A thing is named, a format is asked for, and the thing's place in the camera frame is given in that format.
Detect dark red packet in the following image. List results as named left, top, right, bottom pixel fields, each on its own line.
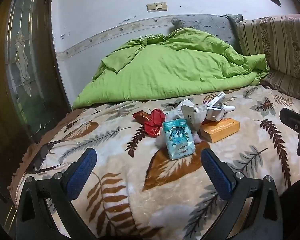
left=132, top=110, right=152, bottom=125

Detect small white box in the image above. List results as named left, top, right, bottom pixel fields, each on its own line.
left=205, top=106, right=226, bottom=123

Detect eyeglasses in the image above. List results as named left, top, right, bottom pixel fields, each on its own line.
left=25, top=140, right=85, bottom=174

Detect flat striped floral cushion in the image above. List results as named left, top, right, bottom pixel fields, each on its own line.
left=261, top=69, right=300, bottom=103

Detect white plastic bag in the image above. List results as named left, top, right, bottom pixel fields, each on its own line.
left=155, top=99, right=203, bottom=148

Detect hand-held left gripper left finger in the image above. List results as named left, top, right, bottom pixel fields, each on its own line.
left=16, top=147, right=98, bottom=240

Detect leaf print blanket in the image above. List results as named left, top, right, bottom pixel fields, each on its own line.
left=7, top=84, right=300, bottom=240

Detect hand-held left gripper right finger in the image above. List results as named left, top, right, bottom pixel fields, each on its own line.
left=201, top=148, right=283, bottom=240

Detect green quilt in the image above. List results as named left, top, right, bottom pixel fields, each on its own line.
left=72, top=27, right=270, bottom=110

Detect long white packet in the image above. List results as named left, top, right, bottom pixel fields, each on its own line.
left=181, top=104, right=208, bottom=130

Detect large striped floral cushion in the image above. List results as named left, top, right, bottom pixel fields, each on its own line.
left=237, top=14, right=300, bottom=80

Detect beige light switch plate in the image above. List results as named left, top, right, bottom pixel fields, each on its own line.
left=146, top=2, right=167, bottom=12

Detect grey quilted pillow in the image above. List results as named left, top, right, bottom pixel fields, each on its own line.
left=171, top=14, right=243, bottom=54

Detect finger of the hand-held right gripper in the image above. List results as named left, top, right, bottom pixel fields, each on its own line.
left=279, top=107, right=300, bottom=158

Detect teal cartoon tissue packet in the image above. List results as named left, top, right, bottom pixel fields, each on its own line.
left=162, top=119, right=195, bottom=160

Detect orange box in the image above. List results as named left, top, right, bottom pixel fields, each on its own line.
left=200, top=118, right=240, bottom=144

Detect red and white carton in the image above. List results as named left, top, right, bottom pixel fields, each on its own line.
left=202, top=92, right=227, bottom=108

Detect red wrapper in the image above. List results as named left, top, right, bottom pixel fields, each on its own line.
left=144, top=109, right=167, bottom=138

